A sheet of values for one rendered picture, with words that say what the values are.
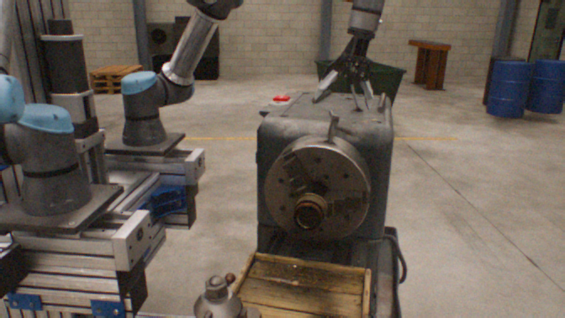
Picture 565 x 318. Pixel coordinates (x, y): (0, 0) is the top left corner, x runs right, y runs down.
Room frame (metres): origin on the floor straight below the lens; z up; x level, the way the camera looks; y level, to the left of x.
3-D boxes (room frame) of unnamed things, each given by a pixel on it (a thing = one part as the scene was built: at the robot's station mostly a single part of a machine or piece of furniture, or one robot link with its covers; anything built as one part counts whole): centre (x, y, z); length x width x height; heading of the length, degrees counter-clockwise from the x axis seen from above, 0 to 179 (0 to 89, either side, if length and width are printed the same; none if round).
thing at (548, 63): (7.09, -4.73, 0.44); 0.59 x 0.59 x 0.88
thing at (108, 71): (8.62, 3.55, 0.22); 1.25 x 0.86 x 0.44; 5
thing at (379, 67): (6.28, -1.14, 0.43); 1.34 x 0.94 x 0.85; 15
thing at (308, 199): (0.98, -0.08, 1.08); 0.09 x 0.09 x 0.09; 77
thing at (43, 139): (0.85, 0.54, 1.33); 0.13 x 0.12 x 0.14; 106
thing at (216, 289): (0.54, 0.11, 1.17); 0.04 x 0.04 x 0.03
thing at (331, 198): (1.03, -0.18, 1.09); 0.12 x 0.11 x 0.05; 77
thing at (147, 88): (1.35, 0.48, 1.33); 0.13 x 0.12 x 0.14; 146
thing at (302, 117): (1.52, -0.19, 1.06); 0.59 x 0.48 x 0.39; 167
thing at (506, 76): (6.75, -3.85, 0.44); 0.59 x 0.59 x 0.88
